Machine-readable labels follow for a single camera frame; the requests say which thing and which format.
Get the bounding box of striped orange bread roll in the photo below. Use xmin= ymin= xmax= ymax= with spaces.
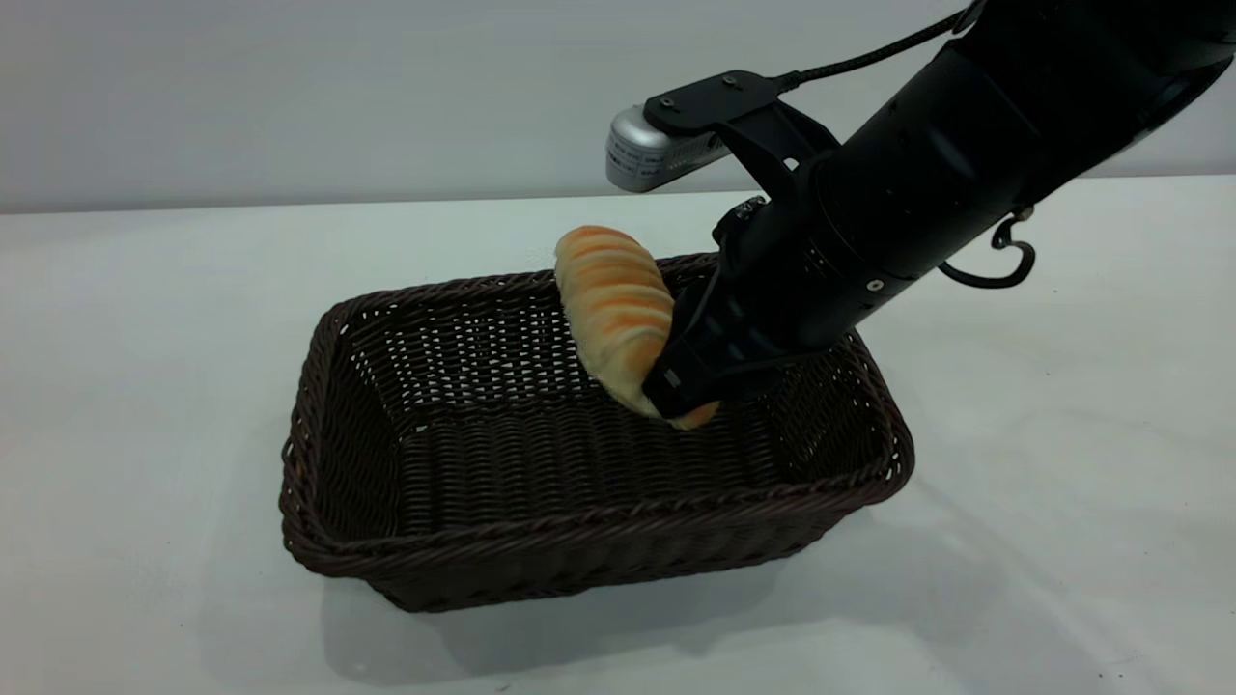
xmin=553 ymin=225 xmax=721 ymax=431

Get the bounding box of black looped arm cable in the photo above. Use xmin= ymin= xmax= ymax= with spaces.
xmin=937 ymin=207 xmax=1037 ymax=290

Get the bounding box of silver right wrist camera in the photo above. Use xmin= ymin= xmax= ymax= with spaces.
xmin=604 ymin=104 xmax=732 ymax=193

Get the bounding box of black braided camera cable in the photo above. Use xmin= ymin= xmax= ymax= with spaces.
xmin=775 ymin=8 xmax=969 ymax=86

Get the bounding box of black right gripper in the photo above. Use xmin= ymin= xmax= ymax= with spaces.
xmin=641 ymin=179 xmax=913 ymax=420

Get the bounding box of black wicker basket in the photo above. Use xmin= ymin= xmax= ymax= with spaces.
xmin=278 ymin=248 xmax=914 ymax=614

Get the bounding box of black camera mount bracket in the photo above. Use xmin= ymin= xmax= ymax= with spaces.
xmin=643 ymin=69 xmax=843 ymax=199

